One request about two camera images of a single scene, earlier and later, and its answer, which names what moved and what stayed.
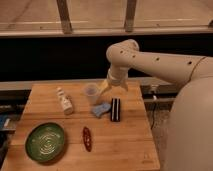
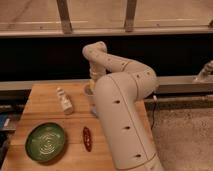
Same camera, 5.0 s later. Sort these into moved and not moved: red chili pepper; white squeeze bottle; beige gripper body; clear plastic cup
Moved: beige gripper body
Not moved: red chili pepper; white squeeze bottle; clear plastic cup
